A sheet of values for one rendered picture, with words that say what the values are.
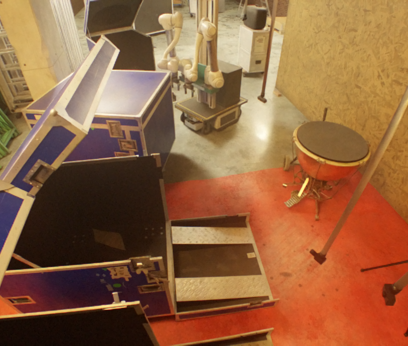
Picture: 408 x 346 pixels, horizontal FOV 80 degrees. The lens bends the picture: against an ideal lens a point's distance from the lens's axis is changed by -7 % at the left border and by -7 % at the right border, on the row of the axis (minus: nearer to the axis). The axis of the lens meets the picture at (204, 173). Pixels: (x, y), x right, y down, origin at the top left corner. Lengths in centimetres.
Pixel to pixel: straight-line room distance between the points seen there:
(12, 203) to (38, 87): 283
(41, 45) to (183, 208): 227
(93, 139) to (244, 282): 183
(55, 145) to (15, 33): 253
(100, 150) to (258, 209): 172
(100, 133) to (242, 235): 163
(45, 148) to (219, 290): 171
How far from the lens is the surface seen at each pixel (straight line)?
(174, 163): 338
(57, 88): 313
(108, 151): 260
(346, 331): 248
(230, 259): 245
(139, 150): 244
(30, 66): 344
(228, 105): 398
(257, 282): 237
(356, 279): 272
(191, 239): 242
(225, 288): 225
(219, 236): 250
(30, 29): 331
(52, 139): 91
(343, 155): 250
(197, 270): 238
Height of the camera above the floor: 214
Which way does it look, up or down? 42 degrees down
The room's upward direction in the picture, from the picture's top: straight up
